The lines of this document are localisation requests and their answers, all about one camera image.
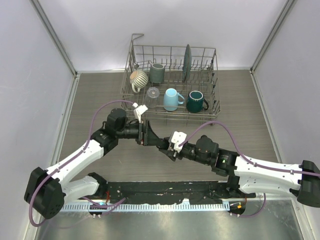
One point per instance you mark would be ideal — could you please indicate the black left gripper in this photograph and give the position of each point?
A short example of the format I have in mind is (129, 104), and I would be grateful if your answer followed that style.
(146, 136)

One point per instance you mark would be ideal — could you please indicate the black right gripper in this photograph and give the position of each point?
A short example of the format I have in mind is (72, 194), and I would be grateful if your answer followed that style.
(172, 154)

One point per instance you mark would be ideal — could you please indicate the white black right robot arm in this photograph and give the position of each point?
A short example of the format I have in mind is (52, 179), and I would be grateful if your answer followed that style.
(248, 175)

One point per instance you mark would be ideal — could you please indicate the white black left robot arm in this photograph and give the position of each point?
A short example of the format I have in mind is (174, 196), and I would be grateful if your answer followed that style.
(48, 190)

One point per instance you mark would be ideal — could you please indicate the clear drinking glass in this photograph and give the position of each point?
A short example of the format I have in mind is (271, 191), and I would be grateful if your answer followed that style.
(152, 97)

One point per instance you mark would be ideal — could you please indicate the light blue mug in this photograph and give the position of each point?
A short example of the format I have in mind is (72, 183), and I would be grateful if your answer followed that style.
(172, 100)

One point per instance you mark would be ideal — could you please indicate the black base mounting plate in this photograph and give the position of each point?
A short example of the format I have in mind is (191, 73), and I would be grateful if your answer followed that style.
(172, 192)

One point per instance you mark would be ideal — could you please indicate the dark green mug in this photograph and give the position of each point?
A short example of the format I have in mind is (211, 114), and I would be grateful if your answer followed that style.
(196, 102)

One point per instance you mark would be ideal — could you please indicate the striped beige mug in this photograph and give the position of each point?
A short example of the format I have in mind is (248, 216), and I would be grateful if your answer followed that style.
(138, 80)

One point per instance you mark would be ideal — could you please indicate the grey green cup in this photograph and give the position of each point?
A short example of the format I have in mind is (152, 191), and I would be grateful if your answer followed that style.
(157, 73)

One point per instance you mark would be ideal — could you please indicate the dark green plate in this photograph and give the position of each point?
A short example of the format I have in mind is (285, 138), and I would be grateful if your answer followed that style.
(187, 63)

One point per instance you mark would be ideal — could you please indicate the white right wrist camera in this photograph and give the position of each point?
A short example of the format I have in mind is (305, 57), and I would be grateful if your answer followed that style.
(177, 137)

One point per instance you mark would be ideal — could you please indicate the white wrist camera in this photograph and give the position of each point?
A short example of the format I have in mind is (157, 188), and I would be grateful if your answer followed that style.
(138, 111)
(177, 137)

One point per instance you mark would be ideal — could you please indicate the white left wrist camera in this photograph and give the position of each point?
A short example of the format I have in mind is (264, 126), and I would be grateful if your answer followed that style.
(138, 111)

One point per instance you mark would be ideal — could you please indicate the metal wire dish rack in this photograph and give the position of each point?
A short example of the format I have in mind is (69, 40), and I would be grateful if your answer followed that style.
(203, 77)

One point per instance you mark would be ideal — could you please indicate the white slotted cable duct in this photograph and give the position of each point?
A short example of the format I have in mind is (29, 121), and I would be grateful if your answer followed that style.
(127, 208)

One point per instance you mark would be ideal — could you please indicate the aluminium frame rail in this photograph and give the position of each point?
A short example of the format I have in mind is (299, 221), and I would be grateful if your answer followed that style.
(53, 35)

